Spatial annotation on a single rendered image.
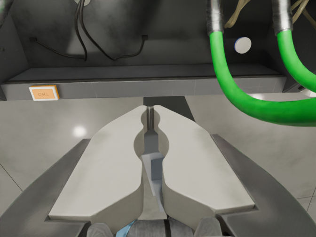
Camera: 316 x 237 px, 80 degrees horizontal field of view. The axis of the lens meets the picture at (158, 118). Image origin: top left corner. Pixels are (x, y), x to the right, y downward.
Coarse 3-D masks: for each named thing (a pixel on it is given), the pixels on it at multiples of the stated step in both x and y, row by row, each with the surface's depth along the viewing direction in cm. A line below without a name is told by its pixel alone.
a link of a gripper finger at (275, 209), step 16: (224, 144) 8; (240, 160) 8; (240, 176) 7; (256, 176) 7; (272, 176) 7; (256, 192) 6; (272, 192) 6; (288, 192) 6; (256, 208) 6; (272, 208) 6; (288, 208) 6; (224, 224) 5; (240, 224) 5; (256, 224) 5; (272, 224) 5; (288, 224) 5; (304, 224) 5
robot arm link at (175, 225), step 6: (168, 222) 53; (174, 222) 53; (180, 222) 53; (168, 228) 51; (174, 228) 51; (180, 228) 51; (186, 228) 51; (168, 234) 50; (174, 234) 50; (180, 234) 50; (186, 234) 50; (192, 234) 50
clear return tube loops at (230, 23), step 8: (240, 0) 23; (248, 0) 29; (304, 0) 24; (240, 8) 24; (304, 8) 31; (232, 16) 30; (296, 16) 25; (232, 24) 26; (272, 24) 31; (312, 24) 32
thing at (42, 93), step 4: (56, 88) 40; (32, 92) 40; (36, 92) 40; (40, 92) 40; (44, 92) 40; (48, 92) 40; (52, 92) 40; (56, 92) 40; (36, 96) 40; (40, 96) 40; (44, 96) 40; (48, 96) 40; (52, 96) 40
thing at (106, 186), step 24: (120, 120) 10; (144, 120) 12; (96, 144) 8; (120, 144) 8; (96, 168) 7; (120, 168) 7; (72, 192) 6; (96, 192) 6; (120, 192) 6; (72, 216) 6; (96, 216) 6; (120, 216) 6
